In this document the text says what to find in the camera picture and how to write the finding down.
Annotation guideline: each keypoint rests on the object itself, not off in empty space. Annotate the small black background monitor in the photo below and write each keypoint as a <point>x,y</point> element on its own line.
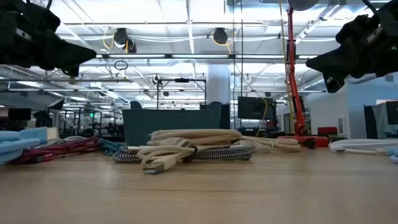
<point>19,114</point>

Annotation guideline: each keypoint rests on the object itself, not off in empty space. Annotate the red box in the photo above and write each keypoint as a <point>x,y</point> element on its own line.
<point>327,130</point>

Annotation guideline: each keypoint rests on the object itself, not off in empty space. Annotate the black background screen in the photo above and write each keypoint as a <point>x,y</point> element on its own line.
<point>255,107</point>

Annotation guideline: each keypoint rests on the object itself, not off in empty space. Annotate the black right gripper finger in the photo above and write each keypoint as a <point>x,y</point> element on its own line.
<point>335,53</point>
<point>335,68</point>

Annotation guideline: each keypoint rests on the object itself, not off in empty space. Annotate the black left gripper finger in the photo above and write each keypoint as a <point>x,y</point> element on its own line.
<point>68,60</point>
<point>71,46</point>

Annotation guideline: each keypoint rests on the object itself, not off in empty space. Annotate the black gantry frame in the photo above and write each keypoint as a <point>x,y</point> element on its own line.
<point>182,80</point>

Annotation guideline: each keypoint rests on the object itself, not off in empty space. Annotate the small teal plastic bin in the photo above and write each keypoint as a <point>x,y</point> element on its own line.
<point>168,126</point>

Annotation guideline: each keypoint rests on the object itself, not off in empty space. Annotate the red desk lamp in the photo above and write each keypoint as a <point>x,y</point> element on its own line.
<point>292,77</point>

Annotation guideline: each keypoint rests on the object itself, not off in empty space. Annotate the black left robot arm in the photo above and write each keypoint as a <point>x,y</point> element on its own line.
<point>4,37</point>

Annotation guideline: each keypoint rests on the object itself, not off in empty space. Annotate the black computer monitor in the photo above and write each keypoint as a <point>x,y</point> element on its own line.
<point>392,112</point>

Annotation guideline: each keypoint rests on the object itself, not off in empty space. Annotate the dark chair back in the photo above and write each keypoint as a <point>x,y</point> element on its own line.
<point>136,104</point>

